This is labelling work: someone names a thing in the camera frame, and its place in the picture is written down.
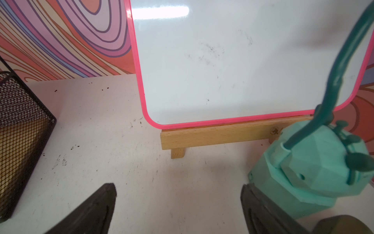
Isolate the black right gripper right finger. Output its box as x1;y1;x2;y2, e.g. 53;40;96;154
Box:
240;183;310;234

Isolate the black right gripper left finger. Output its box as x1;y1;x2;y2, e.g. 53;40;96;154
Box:
47;183;117;234

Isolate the wooden whiteboard easel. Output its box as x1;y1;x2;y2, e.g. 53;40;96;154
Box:
160;115;312;159

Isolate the pink framed whiteboard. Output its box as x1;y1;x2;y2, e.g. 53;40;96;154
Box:
124;1;370;129

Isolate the black wire wooden shelf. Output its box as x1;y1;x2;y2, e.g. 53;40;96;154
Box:
1;59;56;222

